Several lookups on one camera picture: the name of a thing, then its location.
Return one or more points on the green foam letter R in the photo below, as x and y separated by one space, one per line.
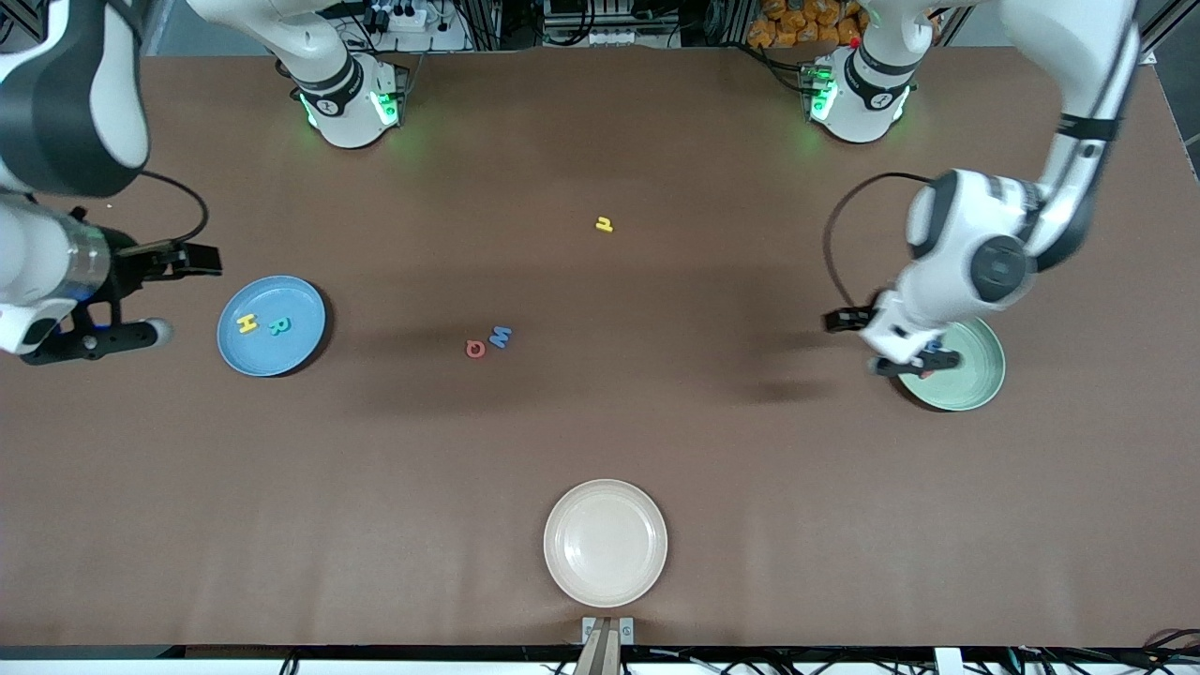
278 326

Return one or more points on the blue foam letter W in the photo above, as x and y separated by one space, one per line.
500 337

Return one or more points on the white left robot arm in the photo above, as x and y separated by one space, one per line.
1078 56

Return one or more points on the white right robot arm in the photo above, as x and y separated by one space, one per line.
56 94

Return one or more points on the green plate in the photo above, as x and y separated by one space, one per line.
975 377

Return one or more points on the blue plate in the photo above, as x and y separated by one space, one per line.
291 352

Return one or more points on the cream white plate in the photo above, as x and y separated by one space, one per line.
606 544

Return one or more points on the brown table cover sheet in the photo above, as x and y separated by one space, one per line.
600 441

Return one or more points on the red foam letter Q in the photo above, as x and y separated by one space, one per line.
469 350

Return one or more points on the orange snack bags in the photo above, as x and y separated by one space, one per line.
797 23

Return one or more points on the white power strip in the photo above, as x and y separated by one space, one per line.
398 17

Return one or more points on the metal table edge bracket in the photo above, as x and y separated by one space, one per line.
607 626

